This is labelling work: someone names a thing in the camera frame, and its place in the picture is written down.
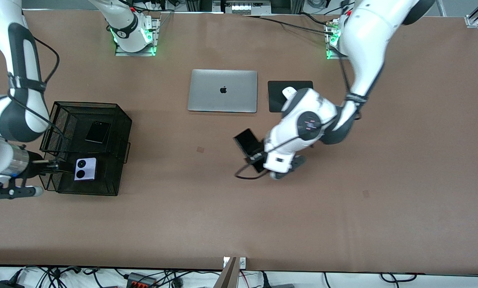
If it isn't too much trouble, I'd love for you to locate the lavender flip phone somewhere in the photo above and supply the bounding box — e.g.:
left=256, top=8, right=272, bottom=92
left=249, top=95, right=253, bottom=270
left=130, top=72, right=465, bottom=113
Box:
left=74, top=158, right=97, bottom=182

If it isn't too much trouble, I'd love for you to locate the black slab smartphone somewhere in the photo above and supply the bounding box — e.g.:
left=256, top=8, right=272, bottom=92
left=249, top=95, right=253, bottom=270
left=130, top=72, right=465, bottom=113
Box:
left=234, top=128, right=265, bottom=173

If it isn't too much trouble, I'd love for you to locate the black flip phone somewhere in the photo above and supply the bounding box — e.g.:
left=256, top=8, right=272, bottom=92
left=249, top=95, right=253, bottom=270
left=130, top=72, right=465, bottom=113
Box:
left=85, top=121, right=111, bottom=144

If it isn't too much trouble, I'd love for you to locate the black mouse pad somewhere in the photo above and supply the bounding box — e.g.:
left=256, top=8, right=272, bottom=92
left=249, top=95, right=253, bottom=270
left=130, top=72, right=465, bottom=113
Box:
left=268, top=80, right=314, bottom=113

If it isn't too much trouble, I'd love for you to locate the silver laptop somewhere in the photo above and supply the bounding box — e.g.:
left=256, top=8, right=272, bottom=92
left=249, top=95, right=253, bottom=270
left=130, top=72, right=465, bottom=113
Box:
left=188, top=69, right=258, bottom=113

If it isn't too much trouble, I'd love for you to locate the grey slanted beam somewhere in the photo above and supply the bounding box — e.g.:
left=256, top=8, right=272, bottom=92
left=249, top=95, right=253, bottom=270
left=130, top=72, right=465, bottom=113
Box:
left=214, top=257, right=238, bottom=288

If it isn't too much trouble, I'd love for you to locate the black orange power strip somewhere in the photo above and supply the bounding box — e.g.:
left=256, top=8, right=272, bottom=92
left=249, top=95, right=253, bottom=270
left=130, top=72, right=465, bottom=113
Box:
left=127, top=273, right=157, bottom=288

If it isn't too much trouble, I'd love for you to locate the white socket strip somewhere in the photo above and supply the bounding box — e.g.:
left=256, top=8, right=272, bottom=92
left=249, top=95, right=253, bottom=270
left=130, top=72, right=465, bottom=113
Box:
left=231, top=3, right=264, bottom=13

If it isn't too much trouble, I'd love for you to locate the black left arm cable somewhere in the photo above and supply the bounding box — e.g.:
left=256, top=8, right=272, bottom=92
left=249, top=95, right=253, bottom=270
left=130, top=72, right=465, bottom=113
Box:
left=234, top=56, right=361, bottom=179

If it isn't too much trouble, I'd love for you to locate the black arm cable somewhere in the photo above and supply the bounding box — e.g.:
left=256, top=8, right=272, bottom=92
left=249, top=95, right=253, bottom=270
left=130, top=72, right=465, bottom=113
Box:
left=234, top=56, right=361, bottom=179
left=7, top=36, right=69, bottom=140

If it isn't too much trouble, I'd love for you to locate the black wire mesh tray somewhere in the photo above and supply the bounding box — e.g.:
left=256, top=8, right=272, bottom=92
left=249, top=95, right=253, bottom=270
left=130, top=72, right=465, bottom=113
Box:
left=39, top=102, right=132, bottom=196

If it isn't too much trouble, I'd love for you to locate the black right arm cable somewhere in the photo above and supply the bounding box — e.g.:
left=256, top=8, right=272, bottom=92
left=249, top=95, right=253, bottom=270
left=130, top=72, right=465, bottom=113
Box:
left=7, top=36, right=69, bottom=140

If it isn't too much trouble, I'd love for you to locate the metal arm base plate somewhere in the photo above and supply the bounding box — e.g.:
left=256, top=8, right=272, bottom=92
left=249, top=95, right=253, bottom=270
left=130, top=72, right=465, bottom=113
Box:
left=115, top=18, right=159, bottom=56
left=326, top=38, right=349, bottom=60

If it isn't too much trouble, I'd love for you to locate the thin black table cable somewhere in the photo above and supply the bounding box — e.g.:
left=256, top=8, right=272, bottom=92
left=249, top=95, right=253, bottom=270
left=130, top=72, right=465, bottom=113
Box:
left=259, top=17, right=335, bottom=34
left=299, top=13, right=329, bottom=25

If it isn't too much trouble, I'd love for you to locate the black looped floor cable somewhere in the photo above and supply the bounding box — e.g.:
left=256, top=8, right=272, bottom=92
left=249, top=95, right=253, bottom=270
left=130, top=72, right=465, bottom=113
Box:
left=380, top=273, right=418, bottom=283

